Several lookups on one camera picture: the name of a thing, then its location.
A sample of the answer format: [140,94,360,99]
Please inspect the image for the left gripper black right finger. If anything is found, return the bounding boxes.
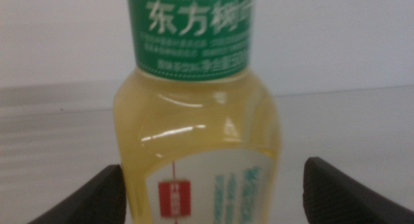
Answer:
[302,156,414,224]

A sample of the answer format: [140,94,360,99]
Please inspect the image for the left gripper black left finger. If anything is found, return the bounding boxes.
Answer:
[27,164,127,224]

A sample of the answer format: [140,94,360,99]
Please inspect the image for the yellow tea bottle green label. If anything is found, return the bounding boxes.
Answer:
[113,0,282,224]

